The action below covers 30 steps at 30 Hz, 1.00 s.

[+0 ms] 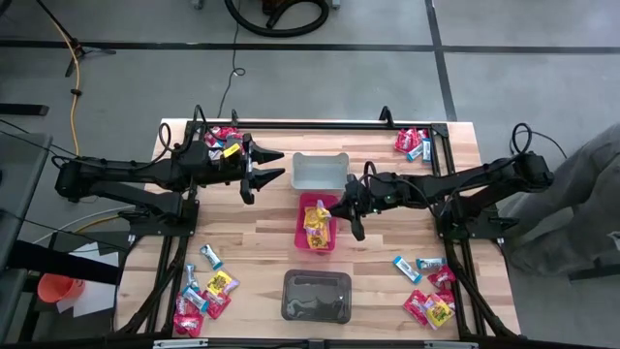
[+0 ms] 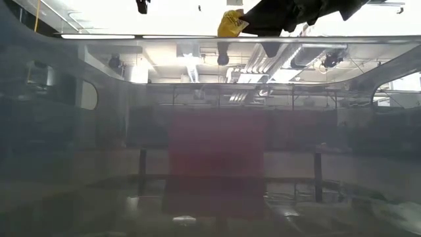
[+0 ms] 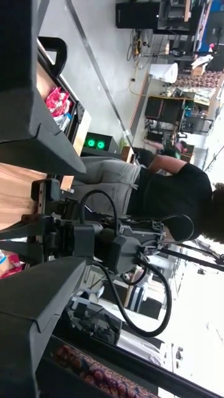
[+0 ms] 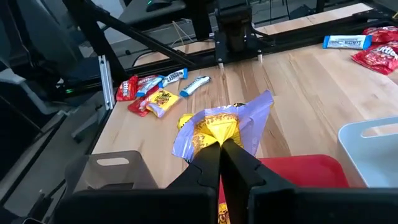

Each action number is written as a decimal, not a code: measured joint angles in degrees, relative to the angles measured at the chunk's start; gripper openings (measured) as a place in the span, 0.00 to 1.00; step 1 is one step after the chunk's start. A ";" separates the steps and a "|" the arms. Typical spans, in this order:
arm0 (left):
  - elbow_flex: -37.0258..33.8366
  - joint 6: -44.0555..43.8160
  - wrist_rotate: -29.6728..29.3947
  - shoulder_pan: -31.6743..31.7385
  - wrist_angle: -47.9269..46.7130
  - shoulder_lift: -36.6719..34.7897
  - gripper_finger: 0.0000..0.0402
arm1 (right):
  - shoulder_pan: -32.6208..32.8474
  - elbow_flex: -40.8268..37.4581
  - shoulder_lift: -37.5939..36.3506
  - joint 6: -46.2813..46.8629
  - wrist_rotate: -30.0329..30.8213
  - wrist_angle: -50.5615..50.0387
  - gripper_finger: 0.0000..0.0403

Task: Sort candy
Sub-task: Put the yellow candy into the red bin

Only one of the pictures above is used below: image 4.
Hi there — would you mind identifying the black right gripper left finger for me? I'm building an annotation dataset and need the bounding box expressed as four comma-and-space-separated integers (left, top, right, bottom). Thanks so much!
54, 141, 222, 224

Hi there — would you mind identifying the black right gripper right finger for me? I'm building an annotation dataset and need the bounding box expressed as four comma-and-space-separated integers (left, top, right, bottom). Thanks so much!
221, 138, 398, 224

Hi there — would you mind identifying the yellow Sour Patch Kids bag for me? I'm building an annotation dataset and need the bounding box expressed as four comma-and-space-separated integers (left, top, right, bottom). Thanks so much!
217, 202, 231, 224
172, 90, 274, 162
146, 89, 182, 118

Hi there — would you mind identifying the white blue Hershey's bar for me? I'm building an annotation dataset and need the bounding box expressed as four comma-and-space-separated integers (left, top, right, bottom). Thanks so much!
322, 34, 373, 50
179, 75, 212, 98
135, 75, 165, 98
158, 68, 188, 89

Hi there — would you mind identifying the dark smoky clear bin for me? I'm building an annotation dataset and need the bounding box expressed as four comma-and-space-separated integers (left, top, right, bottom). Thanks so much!
63, 150, 160, 191

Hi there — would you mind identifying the translucent red plastic bin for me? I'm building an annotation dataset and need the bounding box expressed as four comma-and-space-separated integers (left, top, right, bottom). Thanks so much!
217, 154, 351, 224

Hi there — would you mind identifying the light grey plastic bin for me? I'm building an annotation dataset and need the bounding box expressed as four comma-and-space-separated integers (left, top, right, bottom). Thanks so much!
337, 115, 398, 189

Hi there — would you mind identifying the dark grey desk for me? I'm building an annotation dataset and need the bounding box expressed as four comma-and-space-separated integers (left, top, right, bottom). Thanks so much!
118, 0, 187, 26

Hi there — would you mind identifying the dark office chair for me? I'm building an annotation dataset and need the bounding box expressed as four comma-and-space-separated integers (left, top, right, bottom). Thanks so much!
0, 0, 103, 119

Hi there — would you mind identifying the black computer mouse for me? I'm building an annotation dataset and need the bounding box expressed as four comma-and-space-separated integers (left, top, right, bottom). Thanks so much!
146, 0, 172, 12

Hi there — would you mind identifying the silver frame bracket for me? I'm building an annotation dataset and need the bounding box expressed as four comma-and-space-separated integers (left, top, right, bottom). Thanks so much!
98, 55, 116, 110

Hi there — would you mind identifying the black aluminium table frame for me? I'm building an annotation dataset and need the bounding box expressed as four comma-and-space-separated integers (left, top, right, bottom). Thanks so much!
71, 0, 398, 94

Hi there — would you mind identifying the black diagonal frame strut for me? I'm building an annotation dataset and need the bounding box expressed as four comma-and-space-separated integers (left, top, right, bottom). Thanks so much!
62, 0, 130, 82

